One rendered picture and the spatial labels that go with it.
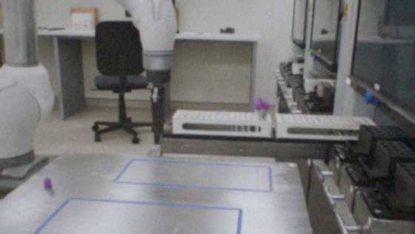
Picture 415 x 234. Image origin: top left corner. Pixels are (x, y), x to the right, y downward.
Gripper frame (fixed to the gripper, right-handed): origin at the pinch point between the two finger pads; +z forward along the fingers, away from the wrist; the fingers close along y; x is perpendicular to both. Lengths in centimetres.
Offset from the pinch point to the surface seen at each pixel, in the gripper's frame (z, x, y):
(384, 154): -7, -60, -32
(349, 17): -37, -61, 23
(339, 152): -2, -53, -16
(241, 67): 28, -25, 350
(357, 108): -9, -63, 8
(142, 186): -2.1, -5.2, -44.6
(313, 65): -11, -62, 94
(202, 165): -2.1, -16.8, -31.1
